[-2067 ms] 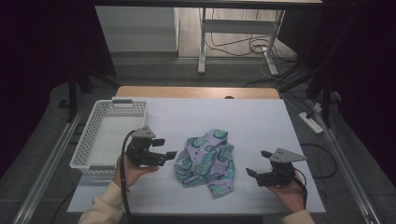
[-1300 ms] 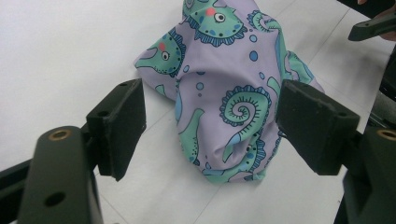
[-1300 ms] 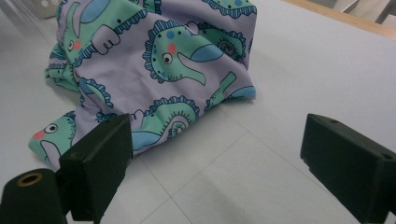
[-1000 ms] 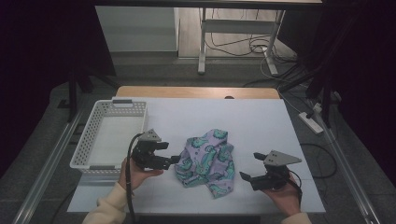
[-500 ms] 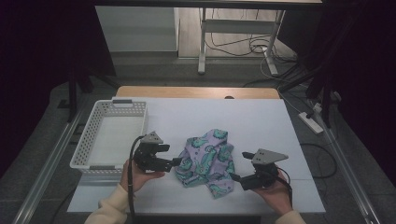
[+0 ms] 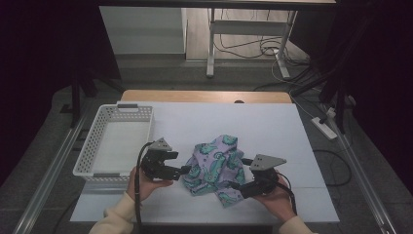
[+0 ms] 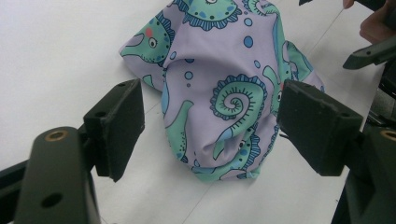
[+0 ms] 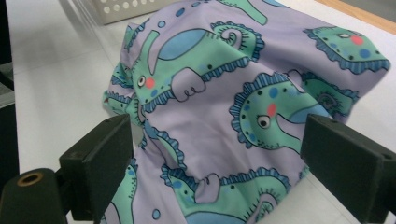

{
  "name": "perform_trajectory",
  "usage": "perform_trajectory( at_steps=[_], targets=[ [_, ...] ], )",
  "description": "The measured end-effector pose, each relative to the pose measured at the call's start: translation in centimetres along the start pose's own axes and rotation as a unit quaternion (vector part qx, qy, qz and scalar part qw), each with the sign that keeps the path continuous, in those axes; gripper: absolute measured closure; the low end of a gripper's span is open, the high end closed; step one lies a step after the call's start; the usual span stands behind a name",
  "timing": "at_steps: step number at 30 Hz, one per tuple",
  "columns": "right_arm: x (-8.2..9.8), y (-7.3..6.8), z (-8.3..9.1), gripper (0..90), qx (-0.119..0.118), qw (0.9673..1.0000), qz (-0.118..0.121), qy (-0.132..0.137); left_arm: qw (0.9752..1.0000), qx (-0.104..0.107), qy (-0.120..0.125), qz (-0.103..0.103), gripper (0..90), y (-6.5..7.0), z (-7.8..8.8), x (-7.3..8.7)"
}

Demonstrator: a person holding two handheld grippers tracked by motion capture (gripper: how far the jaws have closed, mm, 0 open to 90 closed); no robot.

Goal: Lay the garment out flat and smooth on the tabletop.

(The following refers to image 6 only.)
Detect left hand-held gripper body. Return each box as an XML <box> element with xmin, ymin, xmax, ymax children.
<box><xmin>140</xmin><ymin>136</ymin><xmax>181</xmax><ymax>181</ymax></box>

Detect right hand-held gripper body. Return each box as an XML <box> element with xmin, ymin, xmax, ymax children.
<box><xmin>248</xmin><ymin>154</ymin><xmax>287</xmax><ymax>197</ymax></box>

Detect purple seahorse print garment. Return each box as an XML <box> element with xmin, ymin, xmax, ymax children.
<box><xmin>181</xmin><ymin>135</ymin><xmax>256</xmax><ymax>209</ymax></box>

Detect white perforated plastic basket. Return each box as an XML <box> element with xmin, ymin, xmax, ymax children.
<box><xmin>72</xmin><ymin>102</ymin><xmax>155</xmax><ymax>183</ymax></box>

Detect person's left hand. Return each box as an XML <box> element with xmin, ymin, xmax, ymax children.
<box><xmin>126</xmin><ymin>167</ymin><xmax>175</xmax><ymax>203</ymax></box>

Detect person's right hand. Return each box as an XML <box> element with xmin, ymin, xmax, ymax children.
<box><xmin>253</xmin><ymin>176</ymin><xmax>293</xmax><ymax>223</ymax></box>

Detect white power strip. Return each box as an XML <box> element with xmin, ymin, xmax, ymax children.
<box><xmin>311</xmin><ymin>106</ymin><xmax>339</xmax><ymax>140</ymax></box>

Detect black stand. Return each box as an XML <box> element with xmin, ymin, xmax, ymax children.
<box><xmin>59</xmin><ymin>72</ymin><xmax>126</xmax><ymax>129</ymax></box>
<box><xmin>290</xmin><ymin>58</ymin><xmax>355</xmax><ymax>135</ymax></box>

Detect white panel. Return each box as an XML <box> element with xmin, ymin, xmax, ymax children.
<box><xmin>98</xmin><ymin>6</ymin><xmax>188</xmax><ymax>56</ymax></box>

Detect dark curtain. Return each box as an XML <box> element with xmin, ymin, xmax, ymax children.
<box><xmin>288</xmin><ymin>0</ymin><xmax>413</xmax><ymax>196</ymax></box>
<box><xmin>0</xmin><ymin>0</ymin><xmax>122</xmax><ymax>188</ymax></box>

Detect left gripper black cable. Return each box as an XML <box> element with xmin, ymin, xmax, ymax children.
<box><xmin>133</xmin><ymin>140</ymin><xmax>155</xmax><ymax>234</ymax></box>

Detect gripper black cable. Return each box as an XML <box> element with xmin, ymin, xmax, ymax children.
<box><xmin>133</xmin><ymin>140</ymin><xmax>155</xmax><ymax>234</ymax></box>
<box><xmin>276</xmin><ymin>172</ymin><xmax>298</xmax><ymax>216</ymax></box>

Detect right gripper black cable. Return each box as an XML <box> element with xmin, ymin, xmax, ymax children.
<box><xmin>276</xmin><ymin>172</ymin><xmax>298</xmax><ymax>216</ymax></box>

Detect black looped floor cable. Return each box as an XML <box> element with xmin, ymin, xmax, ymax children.
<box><xmin>312</xmin><ymin>148</ymin><xmax>354</xmax><ymax>188</ymax></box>

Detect aluminium floor rail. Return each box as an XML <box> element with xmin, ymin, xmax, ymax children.
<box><xmin>13</xmin><ymin>111</ymin><xmax>92</xmax><ymax>234</ymax></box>
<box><xmin>319</xmin><ymin>103</ymin><xmax>398</xmax><ymax>234</ymax></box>

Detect tangled floor cables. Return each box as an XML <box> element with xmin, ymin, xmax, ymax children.
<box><xmin>213</xmin><ymin>9</ymin><xmax>311</xmax><ymax>67</ymax></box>

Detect white metal desk frame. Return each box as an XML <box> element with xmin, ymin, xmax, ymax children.
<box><xmin>206</xmin><ymin>8</ymin><xmax>298</xmax><ymax>79</ymax></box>

